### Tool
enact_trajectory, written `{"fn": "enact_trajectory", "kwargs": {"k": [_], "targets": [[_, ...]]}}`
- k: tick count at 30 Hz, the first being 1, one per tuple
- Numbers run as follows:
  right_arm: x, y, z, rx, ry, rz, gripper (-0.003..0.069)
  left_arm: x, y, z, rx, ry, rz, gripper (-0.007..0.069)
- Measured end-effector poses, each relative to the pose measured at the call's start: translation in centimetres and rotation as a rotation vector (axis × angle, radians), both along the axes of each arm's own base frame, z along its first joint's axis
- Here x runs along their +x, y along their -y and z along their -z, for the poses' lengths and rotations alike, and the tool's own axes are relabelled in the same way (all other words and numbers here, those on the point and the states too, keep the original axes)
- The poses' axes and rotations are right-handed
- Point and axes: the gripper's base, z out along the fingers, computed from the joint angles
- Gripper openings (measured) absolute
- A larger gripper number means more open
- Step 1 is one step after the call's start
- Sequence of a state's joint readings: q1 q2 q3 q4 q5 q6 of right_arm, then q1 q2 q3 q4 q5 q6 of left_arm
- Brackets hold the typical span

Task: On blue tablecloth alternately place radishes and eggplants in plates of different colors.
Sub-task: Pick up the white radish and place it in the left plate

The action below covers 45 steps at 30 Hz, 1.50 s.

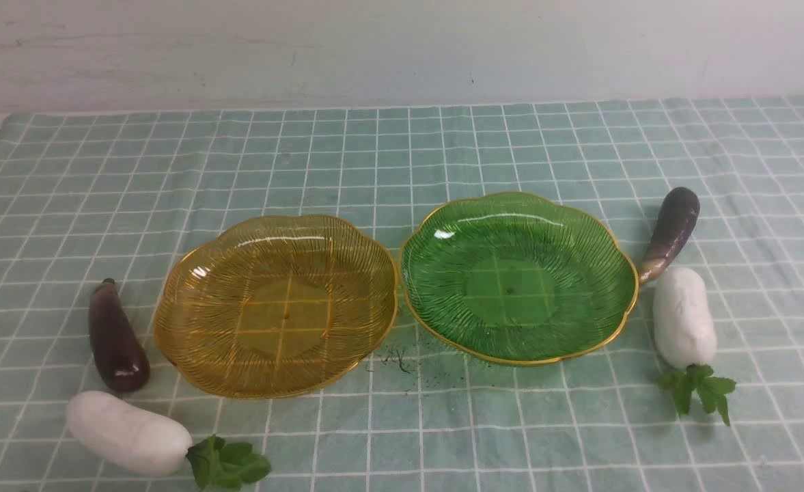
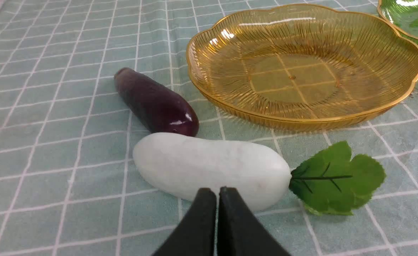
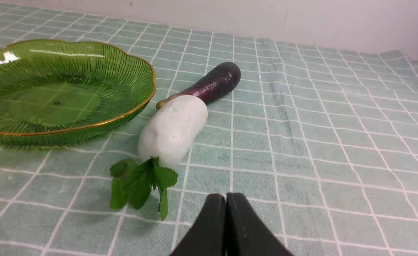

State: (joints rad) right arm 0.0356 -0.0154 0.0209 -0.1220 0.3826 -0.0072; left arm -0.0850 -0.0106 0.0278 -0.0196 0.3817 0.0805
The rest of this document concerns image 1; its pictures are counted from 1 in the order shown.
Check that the white radish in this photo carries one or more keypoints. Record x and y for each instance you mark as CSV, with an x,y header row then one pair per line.
x,y
154,445
685,337

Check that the dark purple eggplant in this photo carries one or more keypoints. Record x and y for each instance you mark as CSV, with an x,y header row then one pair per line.
x,y
119,357

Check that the green glass plate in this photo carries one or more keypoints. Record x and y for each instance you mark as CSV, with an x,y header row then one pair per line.
x,y
518,280

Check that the amber glass plate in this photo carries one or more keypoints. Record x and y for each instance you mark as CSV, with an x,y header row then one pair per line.
x,y
277,306

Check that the green checkered tablecloth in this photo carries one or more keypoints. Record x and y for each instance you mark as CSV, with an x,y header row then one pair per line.
x,y
85,197

